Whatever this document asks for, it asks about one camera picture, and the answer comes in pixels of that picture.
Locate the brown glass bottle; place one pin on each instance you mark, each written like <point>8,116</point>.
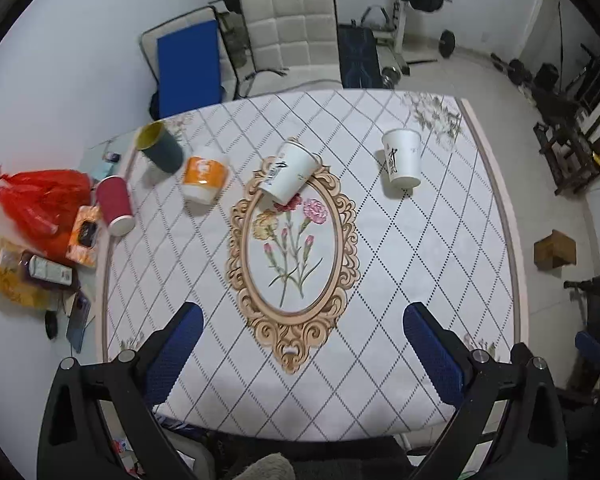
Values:
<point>47,273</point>

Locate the smartphone on table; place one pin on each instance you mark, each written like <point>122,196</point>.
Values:
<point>78,319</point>

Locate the black round lid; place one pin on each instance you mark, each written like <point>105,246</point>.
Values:
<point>51,324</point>

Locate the floral diamond pattern tablecloth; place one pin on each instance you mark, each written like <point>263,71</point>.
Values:
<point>303,302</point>

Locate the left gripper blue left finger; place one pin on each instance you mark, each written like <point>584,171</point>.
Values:
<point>154,368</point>

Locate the dark green yellow-lined cup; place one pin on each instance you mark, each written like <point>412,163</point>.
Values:
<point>160,146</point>

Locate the brown wooden chair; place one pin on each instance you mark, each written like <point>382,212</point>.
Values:
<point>571,153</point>

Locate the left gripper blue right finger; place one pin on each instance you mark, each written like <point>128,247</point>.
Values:
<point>449,364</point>

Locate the white weight bench rack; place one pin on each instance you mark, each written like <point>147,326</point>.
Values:
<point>389,29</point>

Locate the black dumbbell on floor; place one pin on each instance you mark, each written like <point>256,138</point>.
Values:
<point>517,73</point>

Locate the black blue weight bench pad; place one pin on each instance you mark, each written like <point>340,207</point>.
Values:
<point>358,58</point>

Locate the small wooden stool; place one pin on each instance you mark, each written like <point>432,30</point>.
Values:
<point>554,251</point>

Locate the white paper cup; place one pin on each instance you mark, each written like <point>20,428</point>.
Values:
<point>291,168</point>
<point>403,151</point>

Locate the orange white cup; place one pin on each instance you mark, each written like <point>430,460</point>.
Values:
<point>204,175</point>

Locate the red paper cup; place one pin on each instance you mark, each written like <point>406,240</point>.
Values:
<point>112,195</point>

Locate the blue phone near wall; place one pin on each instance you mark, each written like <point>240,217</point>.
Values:
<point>105,168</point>

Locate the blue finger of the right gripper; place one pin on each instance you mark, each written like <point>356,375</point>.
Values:
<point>588,347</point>

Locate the white padded chair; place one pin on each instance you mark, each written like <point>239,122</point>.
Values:
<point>293,45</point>

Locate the white chair with blue cushion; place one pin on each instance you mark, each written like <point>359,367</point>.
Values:
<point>189,60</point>

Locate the orange small box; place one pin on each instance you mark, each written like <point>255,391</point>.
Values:
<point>82,247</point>

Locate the yellow snack bag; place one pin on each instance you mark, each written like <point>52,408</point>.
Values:
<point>13,286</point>

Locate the red plastic bag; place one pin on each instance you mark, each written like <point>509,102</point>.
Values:
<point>43,204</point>

